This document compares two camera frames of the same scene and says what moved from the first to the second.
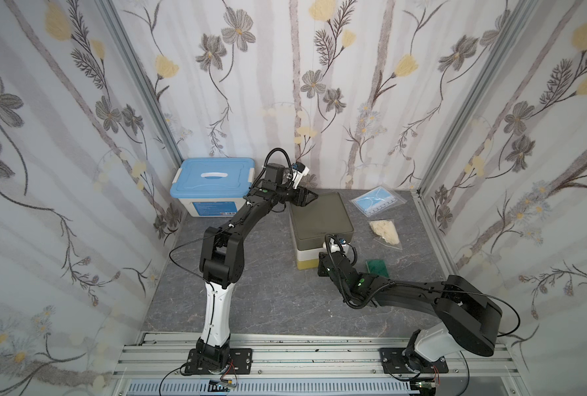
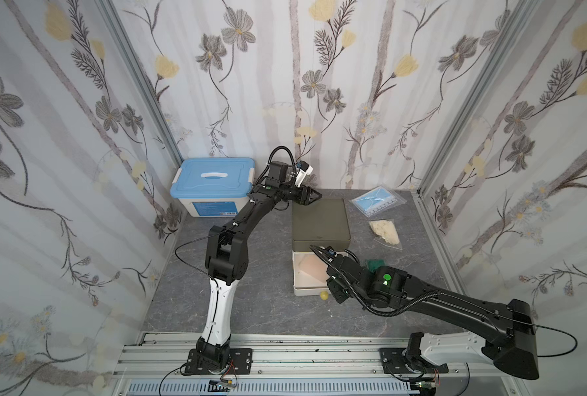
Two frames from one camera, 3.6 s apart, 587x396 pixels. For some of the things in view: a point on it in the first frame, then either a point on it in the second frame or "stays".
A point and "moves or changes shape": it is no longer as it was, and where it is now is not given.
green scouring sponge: (378, 266) stays
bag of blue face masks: (377, 200) stays
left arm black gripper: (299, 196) stays
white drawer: (309, 254) moves or changes shape
